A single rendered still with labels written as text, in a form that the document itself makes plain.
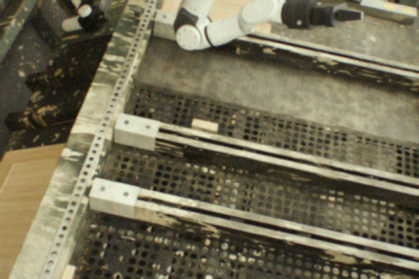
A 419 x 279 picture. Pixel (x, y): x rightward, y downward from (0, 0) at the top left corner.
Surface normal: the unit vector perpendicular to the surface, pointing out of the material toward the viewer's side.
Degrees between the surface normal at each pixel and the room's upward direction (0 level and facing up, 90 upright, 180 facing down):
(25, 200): 90
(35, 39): 0
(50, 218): 60
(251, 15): 95
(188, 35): 90
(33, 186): 90
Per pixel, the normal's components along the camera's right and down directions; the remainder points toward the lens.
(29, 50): 0.90, -0.12
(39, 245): 0.11, -0.60
